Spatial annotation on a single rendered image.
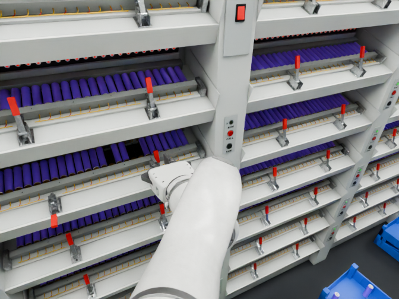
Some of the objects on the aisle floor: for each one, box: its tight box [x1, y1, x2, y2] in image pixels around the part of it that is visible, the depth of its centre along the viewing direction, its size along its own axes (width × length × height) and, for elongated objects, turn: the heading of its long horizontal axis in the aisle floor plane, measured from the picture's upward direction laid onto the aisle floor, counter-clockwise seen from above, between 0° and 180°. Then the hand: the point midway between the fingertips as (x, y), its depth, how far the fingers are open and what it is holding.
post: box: [309, 23, 399, 265], centre depth 116 cm, size 20×9×181 cm, turn 25°
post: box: [185, 0, 258, 299], centre depth 91 cm, size 20×9×181 cm, turn 25°
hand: (161, 162), depth 70 cm, fingers open, 3 cm apart
